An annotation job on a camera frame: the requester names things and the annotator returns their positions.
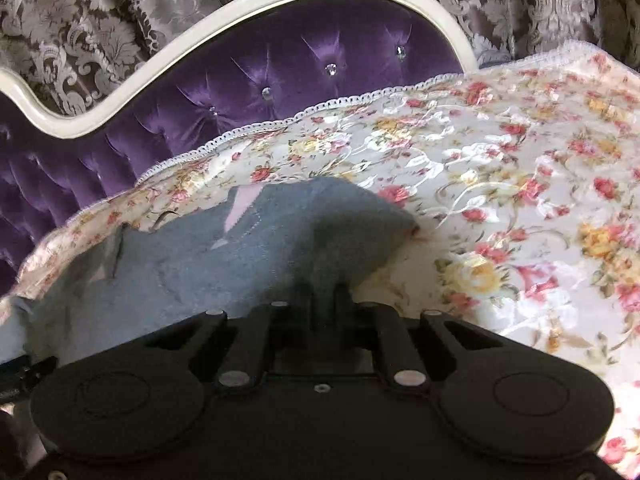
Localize grey knit sweater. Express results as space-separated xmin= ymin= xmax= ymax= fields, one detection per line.
xmin=1 ymin=178 xmax=416 ymax=364

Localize floral bed sheet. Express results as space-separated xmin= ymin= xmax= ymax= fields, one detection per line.
xmin=14 ymin=44 xmax=639 ymax=479

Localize grey damask curtain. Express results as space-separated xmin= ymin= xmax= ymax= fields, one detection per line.
xmin=1 ymin=0 xmax=639 ymax=116

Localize purple tufted white-framed headboard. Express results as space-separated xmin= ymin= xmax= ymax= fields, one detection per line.
xmin=1 ymin=0 xmax=477 ymax=290

